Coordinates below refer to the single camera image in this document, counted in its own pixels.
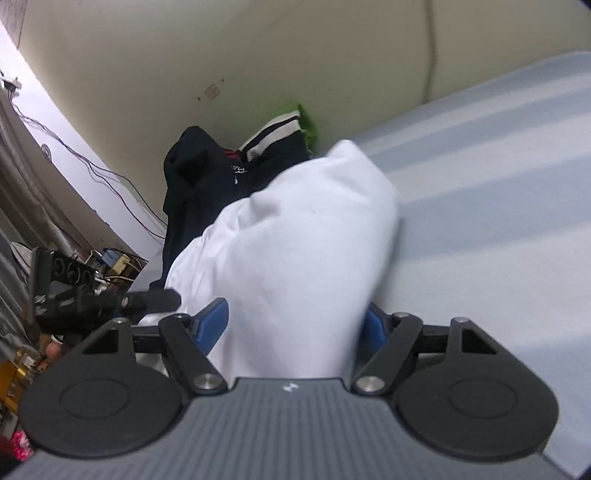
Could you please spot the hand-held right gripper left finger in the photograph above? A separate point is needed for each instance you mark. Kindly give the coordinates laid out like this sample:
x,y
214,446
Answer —
x,y
213,324

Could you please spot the green cloth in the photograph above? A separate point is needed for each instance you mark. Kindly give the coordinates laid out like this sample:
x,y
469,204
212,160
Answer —
x,y
308,121

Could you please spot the grey curtain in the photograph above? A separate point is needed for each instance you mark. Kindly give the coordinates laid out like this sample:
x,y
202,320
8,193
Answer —
x,y
18,194

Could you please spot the beige wall plate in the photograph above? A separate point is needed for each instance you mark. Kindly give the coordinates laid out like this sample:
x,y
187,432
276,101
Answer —
x,y
212,91

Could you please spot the dark garment with striped collar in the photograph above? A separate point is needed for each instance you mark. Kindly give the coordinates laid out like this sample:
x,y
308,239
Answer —
x,y
194,184

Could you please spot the light blue striped bed sheet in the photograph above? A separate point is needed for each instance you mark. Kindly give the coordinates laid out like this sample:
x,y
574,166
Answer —
x,y
489,207

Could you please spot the blue and white box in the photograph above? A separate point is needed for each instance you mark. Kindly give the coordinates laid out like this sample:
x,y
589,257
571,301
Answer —
x,y
115,261

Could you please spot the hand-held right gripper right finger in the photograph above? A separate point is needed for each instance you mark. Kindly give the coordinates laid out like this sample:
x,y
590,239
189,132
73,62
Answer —
x,y
375,326

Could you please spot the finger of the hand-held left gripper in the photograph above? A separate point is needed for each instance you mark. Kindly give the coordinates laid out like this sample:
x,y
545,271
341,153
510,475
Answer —
x,y
154,299

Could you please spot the wall plug adapter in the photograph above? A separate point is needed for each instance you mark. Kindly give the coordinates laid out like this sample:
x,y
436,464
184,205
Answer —
x,y
11,84

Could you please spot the white printed t-shirt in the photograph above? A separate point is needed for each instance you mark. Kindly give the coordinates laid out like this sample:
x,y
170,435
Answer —
x,y
300,254

